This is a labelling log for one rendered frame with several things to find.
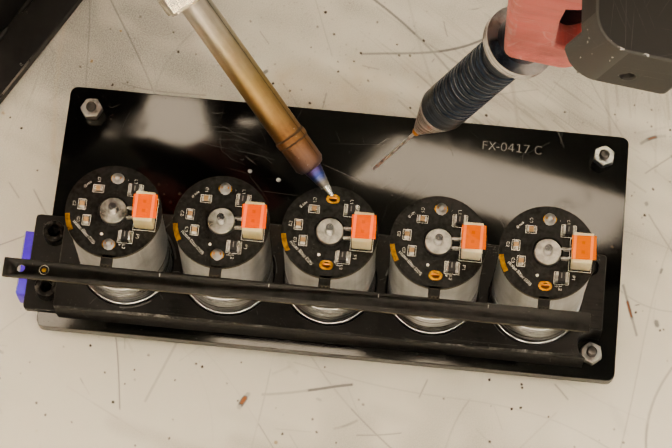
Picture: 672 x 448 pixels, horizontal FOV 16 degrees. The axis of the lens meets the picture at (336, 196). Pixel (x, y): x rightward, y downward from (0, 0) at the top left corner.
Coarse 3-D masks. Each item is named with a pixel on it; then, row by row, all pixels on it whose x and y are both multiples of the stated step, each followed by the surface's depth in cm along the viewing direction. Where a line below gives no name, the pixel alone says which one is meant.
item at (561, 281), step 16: (544, 208) 60; (560, 208) 60; (512, 224) 60; (528, 224) 60; (544, 224) 60; (560, 224) 60; (576, 224) 60; (512, 240) 59; (528, 240) 59; (560, 240) 59; (512, 256) 59; (528, 256) 59; (512, 272) 59; (528, 272) 59; (544, 272) 59; (560, 272) 59; (576, 272) 59; (592, 272) 59; (528, 288) 59; (560, 288) 59; (576, 288) 59
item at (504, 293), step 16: (544, 240) 59; (544, 256) 59; (560, 256) 59; (496, 272) 61; (496, 288) 61; (512, 288) 59; (544, 288) 59; (512, 304) 60; (528, 304) 60; (560, 304) 60; (576, 304) 61; (512, 336) 63; (528, 336) 62; (544, 336) 62; (560, 336) 63
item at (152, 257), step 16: (112, 224) 60; (160, 224) 60; (160, 240) 61; (80, 256) 61; (96, 256) 60; (128, 256) 60; (144, 256) 60; (160, 256) 61; (96, 288) 63; (112, 288) 62; (128, 304) 63
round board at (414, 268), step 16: (416, 208) 60; (432, 208) 60; (448, 208) 60; (464, 208) 60; (400, 224) 60; (416, 224) 60; (432, 224) 60; (448, 224) 60; (400, 240) 59; (416, 240) 59; (400, 256) 59; (416, 256) 59; (432, 256) 59; (448, 256) 59; (416, 272) 59; (448, 272) 59; (464, 272) 59; (448, 288) 59
